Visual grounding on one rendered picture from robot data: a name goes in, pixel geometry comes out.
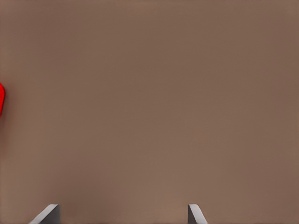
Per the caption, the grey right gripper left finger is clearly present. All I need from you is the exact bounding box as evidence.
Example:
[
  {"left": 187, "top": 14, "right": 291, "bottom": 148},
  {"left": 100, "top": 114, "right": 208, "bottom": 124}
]
[{"left": 28, "top": 203, "right": 61, "bottom": 224}]

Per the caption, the red cup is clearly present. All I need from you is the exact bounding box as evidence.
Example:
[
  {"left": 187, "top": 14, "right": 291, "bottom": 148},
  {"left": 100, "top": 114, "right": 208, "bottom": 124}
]
[{"left": 0, "top": 82, "right": 6, "bottom": 118}]

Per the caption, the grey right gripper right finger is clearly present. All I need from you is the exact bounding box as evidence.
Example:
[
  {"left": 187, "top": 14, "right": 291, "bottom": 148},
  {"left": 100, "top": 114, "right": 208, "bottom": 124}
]
[{"left": 188, "top": 203, "right": 208, "bottom": 224}]

